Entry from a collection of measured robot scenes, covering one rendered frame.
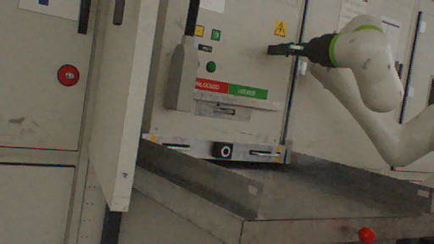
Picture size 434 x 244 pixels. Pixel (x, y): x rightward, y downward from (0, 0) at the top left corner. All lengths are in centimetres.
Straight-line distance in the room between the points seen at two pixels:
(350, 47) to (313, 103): 66
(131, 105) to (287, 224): 38
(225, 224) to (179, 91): 45
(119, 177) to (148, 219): 75
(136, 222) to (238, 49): 63
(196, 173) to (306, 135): 89
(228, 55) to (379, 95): 46
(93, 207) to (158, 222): 23
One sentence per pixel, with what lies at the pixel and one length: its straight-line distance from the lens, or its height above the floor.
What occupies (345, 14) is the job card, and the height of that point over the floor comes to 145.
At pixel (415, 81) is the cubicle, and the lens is 237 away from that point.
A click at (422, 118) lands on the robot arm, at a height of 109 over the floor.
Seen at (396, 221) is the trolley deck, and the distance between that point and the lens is 119.
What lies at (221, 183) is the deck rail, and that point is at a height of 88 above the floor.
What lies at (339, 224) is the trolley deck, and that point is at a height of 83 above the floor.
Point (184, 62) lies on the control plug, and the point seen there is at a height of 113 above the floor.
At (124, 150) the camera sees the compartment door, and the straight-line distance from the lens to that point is 80.
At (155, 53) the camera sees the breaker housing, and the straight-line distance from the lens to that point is 135.
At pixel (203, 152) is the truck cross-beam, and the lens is 141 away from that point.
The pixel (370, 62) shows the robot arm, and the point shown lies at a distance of 123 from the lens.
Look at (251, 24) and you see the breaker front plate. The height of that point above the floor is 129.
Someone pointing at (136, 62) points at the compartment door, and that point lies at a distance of 79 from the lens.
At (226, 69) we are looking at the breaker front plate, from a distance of 144.
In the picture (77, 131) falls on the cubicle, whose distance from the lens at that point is 137.
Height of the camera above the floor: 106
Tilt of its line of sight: 3 degrees down
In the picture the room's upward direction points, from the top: 9 degrees clockwise
